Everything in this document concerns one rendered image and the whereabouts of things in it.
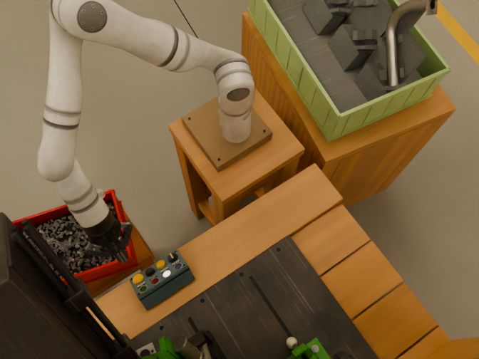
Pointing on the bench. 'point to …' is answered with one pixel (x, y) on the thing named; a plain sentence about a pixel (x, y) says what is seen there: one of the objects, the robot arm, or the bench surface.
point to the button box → (167, 285)
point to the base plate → (265, 311)
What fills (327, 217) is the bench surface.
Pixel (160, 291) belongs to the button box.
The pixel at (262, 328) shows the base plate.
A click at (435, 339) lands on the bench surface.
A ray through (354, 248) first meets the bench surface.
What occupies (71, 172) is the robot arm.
